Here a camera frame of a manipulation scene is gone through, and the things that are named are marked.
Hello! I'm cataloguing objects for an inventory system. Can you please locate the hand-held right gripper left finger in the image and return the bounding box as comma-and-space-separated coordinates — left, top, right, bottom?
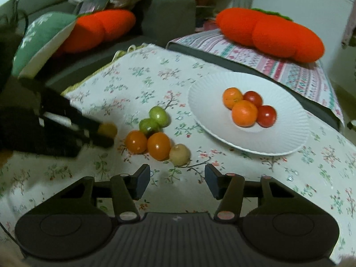
60, 164, 151, 224

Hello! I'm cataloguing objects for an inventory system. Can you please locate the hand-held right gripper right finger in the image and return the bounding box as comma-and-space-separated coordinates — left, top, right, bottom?
205, 164, 297, 225

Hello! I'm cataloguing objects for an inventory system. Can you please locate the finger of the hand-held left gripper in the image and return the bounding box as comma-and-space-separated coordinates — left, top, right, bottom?
19, 77, 102, 131
42, 115, 115, 148

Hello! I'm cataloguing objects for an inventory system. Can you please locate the small yellow tomato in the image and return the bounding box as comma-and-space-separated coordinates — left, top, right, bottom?
99, 123, 118, 139

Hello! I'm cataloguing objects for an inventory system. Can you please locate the white ribbed plate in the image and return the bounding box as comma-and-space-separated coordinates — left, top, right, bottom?
187, 71, 310, 156

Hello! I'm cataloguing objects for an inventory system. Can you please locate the orange tomato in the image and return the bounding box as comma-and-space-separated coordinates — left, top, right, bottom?
147, 132, 172, 161
125, 130, 148, 154

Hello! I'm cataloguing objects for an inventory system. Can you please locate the pale yellow tomato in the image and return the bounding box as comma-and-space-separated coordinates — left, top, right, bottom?
169, 144, 191, 166

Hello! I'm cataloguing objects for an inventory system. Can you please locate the green tomato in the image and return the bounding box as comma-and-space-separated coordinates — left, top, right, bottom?
139, 118, 162, 134
149, 106, 170, 128

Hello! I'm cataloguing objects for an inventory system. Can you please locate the floral tablecloth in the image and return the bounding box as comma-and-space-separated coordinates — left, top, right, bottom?
0, 43, 356, 267

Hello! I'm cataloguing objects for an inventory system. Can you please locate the mandarin orange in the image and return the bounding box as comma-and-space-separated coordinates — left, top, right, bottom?
222, 87, 244, 110
232, 100, 259, 128

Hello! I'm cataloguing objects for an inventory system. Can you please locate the green snowflake cushion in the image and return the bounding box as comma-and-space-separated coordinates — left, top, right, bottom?
12, 12, 79, 79

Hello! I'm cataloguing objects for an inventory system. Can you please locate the red tomato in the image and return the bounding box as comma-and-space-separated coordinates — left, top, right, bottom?
243, 91, 263, 107
256, 105, 277, 128

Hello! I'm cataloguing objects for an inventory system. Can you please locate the orange carrot plush pillow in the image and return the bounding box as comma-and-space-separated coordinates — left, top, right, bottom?
215, 7, 326, 63
54, 9, 137, 58

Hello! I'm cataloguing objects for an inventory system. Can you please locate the dark packet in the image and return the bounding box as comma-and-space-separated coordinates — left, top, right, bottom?
79, 0, 111, 14

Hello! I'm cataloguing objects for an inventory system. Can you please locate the grey sofa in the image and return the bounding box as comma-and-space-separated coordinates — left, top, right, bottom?
36, 0, 342, 132

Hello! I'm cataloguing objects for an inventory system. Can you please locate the pink patterned blanket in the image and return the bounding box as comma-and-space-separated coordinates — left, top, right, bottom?
173, 29, 346, 126

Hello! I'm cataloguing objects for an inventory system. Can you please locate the pink hanging cloth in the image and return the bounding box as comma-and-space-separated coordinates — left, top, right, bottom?
342, 11, 356, 47

